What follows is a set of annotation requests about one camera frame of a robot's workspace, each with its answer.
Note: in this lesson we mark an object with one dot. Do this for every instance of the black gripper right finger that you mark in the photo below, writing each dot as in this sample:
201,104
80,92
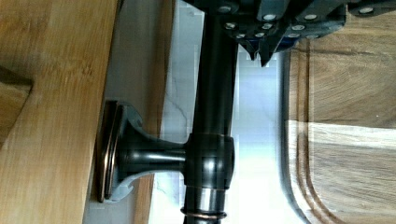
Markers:
300,19

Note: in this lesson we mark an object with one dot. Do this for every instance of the wooden cutting board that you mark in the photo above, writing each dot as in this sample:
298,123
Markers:
339,163

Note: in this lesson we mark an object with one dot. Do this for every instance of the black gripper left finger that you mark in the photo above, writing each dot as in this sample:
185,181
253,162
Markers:
242,20

